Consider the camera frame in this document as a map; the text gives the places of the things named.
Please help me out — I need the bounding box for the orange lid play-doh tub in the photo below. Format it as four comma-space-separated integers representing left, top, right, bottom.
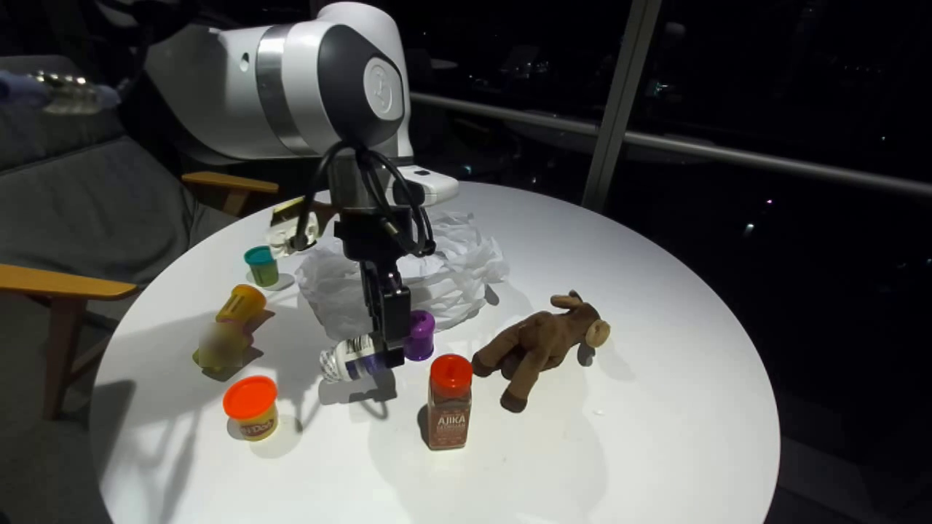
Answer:
221, 375, 281, 440

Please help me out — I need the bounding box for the magenta lid play-doh tub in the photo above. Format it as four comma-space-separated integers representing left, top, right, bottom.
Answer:
193, 325, 253, 381

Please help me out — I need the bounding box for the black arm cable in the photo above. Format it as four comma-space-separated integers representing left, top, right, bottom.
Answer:
288, 142, 438, 260

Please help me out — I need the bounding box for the white supplement bottle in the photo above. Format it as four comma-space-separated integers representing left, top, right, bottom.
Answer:
320, 338, 374, 381

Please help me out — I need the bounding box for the purple lid play-doh tub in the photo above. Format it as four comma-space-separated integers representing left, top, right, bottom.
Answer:
407, 311, 438, 362

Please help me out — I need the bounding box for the white plastic bag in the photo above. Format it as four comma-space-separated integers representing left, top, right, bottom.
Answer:
297, 212, 509, 341

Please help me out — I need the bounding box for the brown plush moose toy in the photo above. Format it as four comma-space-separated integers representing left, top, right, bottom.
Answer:
471, 292, 611, 414

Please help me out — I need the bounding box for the yellow lid play-doh tub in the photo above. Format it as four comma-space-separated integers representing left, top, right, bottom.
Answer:
215, 286, 268, 331

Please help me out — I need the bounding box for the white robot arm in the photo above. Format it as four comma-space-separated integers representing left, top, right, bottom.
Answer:
145, 0, 457, 400

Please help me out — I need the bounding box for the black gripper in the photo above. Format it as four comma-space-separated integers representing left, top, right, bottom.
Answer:
336, 209, 413, 401

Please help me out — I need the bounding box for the teal lid play-doh tub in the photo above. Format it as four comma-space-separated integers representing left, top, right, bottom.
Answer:
244, 245, 281, 287

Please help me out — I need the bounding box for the spice jar red lid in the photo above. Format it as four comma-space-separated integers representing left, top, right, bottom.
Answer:
428, 356, 471, 450

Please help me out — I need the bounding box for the metal window railing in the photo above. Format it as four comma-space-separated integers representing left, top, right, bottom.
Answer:
416, 0, 932, 207

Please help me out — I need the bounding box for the grey wooden armchair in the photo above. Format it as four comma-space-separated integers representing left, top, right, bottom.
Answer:
0, 55, 281, 418

